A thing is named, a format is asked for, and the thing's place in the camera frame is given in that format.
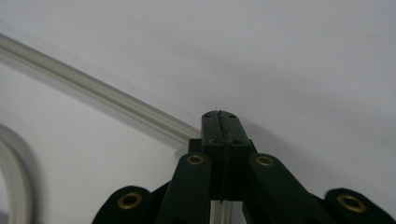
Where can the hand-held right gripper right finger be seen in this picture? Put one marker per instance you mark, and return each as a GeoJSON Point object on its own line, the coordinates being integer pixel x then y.
{"type": "Point", "coordinates": [235, 133]}

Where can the white table sheet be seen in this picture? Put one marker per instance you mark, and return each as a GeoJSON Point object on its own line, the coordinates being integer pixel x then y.
{"type": "Point", "coordinates": [295, 62]}

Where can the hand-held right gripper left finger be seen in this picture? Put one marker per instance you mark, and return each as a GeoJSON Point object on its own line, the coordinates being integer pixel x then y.
{"type": "Point", "coordinates": [214, 130]}

